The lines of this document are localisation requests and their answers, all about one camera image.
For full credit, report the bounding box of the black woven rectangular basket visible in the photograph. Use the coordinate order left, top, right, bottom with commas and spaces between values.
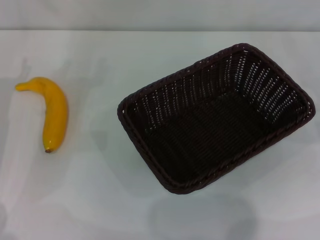
116, 42, 316, 196

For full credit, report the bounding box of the yellow banana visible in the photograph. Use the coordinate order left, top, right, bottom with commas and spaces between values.
14, 76, 69, 154

